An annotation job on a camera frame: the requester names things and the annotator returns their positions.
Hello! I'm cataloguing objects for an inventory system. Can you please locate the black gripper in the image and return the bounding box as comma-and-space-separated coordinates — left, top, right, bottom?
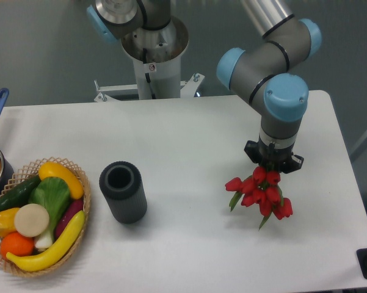
244, 139, 304, 174

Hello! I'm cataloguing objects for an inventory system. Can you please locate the red tulip bouquet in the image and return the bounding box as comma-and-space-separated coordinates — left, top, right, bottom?
224, 163, 293, 228

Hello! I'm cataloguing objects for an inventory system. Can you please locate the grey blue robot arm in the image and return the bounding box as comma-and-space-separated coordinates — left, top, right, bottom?
87, 1, 322, 173

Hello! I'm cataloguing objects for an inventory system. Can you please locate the dark grey ribbed vase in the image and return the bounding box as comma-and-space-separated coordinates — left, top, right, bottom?
99, 161, 147, 224

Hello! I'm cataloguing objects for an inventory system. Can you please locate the purple eggplant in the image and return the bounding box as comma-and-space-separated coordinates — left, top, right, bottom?
54, 198, 83, 239

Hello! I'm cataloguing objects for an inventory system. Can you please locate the yellow squash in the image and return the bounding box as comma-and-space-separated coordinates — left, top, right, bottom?
38, 161, 84, 200

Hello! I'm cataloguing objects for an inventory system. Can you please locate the green bok choy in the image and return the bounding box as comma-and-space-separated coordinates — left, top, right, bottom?
28, 177, 71, 252

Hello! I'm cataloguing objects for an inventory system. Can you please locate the yellow banana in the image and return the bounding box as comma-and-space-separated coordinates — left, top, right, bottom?
7, 211, 85, 272

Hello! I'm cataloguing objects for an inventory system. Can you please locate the woven wicker basket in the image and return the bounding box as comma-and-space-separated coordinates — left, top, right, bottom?
0, 157, 91, 277

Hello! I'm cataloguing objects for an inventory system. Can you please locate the beige round disc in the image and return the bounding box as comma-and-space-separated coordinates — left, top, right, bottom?
14, 203, 49, 237

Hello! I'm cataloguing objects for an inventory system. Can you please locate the green cucumber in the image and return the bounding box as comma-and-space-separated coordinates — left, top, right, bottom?
0, 175, 41, 212

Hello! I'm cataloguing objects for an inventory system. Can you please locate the orange fruit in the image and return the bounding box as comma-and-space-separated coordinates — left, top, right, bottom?
0, 232, 34, 260

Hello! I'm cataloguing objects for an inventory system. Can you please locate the yellow bell pepper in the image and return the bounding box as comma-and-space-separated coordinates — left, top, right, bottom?
0, 208, 20, 238

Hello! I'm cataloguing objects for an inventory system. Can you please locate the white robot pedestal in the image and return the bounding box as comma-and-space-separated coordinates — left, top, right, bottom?
94, 16, 205, 102

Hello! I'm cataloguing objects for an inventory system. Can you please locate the black cable on pedestal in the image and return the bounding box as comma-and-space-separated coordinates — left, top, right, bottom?
142, 48, 156, 100

